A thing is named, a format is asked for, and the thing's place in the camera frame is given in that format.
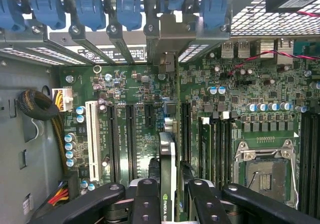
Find black RAM slot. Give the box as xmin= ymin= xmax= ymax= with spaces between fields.
xmin=221 ymin=111 xmax=233 ymax=186
xmin=311 ymin=111 xmax=320 ymax=219
xmin=300 ymin=111 xmax=313 ymax=217
xmin=211 ymin=119 xmax=223 ymax=187

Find long black expansion slot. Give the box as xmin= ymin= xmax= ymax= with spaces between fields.
xmin=107 ymin=103 xmax=120 ymax=184
xmin=124 ymin=103 xmax=138 ymax=181
xmin=181 ymin=101 xmax=193 ymax=166

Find CPU socket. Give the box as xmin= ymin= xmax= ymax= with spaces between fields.
xmin=233 ymin=139 xmax=301 ymax=210

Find white expansion slot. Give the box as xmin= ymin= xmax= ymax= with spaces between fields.
xmin=84 ymin=100 xmax=104 ymax=182

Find short black expansion slot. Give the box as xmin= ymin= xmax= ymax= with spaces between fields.
xmin=143 ymin=103 xmax=155 ymax=128

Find metal locking lever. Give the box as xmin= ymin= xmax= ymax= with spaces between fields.
xmin=287 ymin=140 xmax=301 ymax=210

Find green motherboard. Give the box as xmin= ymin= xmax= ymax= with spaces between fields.
xmin=58 ymin=43 xmax=320 ymax=224

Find white power connector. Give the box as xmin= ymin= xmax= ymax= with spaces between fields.
xmin=51 ymin=87 xmax=74 ymax=113

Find open dark PC case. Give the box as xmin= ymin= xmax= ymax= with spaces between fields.
xmin=0 ymin=0 xmax=320 ymax=224

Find red and yellow wires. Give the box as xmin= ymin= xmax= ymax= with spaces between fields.
xmin=46 ymin=181 xmax=70 ymax=208

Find black braided power cable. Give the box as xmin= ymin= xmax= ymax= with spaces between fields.
xmin=16 ymin=89 xmax=68 ymax=176

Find red and black twisted wire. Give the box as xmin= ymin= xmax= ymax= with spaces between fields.
xmin=227 ymin=49 xmax=320 ymax=77

